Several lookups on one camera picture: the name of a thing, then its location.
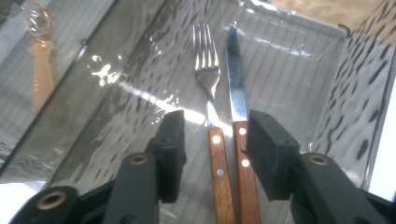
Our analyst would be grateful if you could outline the small wooden spoon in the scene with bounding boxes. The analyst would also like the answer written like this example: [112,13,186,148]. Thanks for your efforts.
[22,1,56,114]

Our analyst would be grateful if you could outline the transparent grey plastic bin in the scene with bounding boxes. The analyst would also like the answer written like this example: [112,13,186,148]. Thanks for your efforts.
[0,0,120,175]
[0,0,396,224]

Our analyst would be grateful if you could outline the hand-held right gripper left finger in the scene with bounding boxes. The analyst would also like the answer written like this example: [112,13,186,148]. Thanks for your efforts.
[102,109,188,224]

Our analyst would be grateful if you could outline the wooden-handled fork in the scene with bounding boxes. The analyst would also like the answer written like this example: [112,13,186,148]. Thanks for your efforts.
[191,23,237,224]

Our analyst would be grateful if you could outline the white table sheet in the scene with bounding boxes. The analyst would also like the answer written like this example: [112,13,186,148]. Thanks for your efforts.
[0,77,396,224]

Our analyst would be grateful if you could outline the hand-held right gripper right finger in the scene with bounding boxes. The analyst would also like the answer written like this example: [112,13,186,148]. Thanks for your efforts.
[247,109,388,224]

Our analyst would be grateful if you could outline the wooden-handled table knife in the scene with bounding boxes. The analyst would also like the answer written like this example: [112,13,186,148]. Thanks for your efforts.
[226,25,263,224]

